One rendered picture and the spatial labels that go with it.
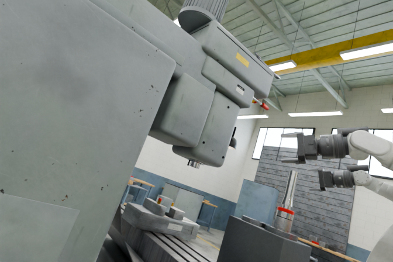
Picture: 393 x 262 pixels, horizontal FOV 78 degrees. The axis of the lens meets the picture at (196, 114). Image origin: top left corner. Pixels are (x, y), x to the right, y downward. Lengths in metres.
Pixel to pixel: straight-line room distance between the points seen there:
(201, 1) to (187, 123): 0.55
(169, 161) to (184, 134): 7.75
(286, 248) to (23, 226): 0.62
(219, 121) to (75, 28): 0.66
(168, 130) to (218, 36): 0.47
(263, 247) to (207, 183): 9.13
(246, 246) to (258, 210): 6.30
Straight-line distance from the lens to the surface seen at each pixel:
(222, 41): 1.11
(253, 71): 1.23
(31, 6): 0.73
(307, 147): 0.98
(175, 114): 0.92
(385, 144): 0.96
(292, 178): 0.79
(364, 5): 7.13
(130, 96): 0.73
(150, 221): 1.15
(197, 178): 9.49
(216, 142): 1.07
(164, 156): 8.55
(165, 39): 0.96
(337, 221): 8.76
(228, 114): 1.12
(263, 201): 7.08
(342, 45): 6.30
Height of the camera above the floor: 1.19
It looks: 16 degrees up
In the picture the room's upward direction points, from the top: 20 degrees clockwise
